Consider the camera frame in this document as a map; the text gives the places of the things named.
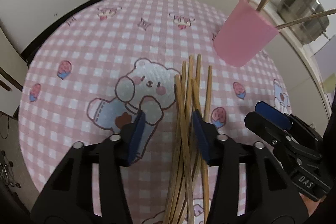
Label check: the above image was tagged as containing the white cutting board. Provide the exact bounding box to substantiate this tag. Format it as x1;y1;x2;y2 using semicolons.
313;35;336;80

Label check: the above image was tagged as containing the pink plastic cup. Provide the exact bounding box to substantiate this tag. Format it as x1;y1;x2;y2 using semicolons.
214;0;278;68

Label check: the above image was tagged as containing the stainless steel stock pot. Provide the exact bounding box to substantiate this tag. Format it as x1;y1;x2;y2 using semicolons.
277;0;330;45

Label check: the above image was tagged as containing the brown white side cabinet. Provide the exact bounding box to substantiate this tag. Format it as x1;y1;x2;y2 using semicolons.
0;30;28;119

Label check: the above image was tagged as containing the pink checkered tablecloth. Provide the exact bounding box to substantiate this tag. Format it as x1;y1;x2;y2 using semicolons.
19;0;291;223

